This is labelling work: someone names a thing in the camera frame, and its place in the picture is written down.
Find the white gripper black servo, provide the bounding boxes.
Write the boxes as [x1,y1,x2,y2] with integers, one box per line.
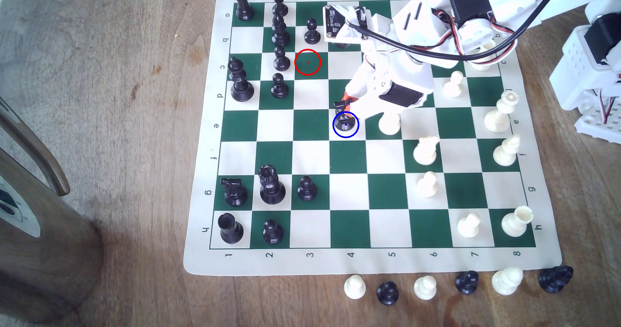
[342,45,436,120]

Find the black chess knight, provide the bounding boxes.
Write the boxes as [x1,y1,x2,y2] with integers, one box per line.
[221,178,248,207]
[333,101,359,133]

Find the white chess pawn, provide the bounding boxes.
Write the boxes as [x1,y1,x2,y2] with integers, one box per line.
[343,275,367,300]
[377,113,402,136]
[442,71,465,99]
[457,213,482,238]
[413,276,438,301]
[416,171,439,198]

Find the white chess knight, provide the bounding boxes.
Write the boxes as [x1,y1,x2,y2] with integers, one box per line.
[412,136,440,166]

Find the green white chess mat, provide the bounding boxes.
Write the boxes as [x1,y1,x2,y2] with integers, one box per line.
[183,0,563,277]

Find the white chess piece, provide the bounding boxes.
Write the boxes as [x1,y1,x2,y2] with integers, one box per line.
[470,41,498,71]

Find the black chess queen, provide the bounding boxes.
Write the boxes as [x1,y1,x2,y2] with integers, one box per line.
[257,164,286,205]

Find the white chess queen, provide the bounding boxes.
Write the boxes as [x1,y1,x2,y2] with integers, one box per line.
[484,90,519,134]

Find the white chess bishop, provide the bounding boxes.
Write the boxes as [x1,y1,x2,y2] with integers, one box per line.
[491,267,525,296]
[492,134,522,168]

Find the black chess rook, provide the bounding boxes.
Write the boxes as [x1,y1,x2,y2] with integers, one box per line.
[234,0,254,21]
[217,213,244,245]

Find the white chess rook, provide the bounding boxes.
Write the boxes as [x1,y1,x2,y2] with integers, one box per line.
[501,206,534,238]

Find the black chess bishop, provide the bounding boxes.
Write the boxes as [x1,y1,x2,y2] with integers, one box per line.
[454,271,480,296]

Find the black crowned chess piece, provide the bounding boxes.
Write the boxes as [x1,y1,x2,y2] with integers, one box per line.
[538,265,574,294]

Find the black pawn second row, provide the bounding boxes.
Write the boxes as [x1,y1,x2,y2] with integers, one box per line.
[271,16,291,47]

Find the brown metal pitcher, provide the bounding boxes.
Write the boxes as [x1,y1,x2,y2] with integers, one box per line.
[0,96,104,324]

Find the small camera circuit board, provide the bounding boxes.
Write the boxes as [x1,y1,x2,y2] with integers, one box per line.
[322,4,369,44]

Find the red black servo wires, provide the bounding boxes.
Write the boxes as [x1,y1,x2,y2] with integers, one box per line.
[599,88,618,124]
[433,8,462,51]

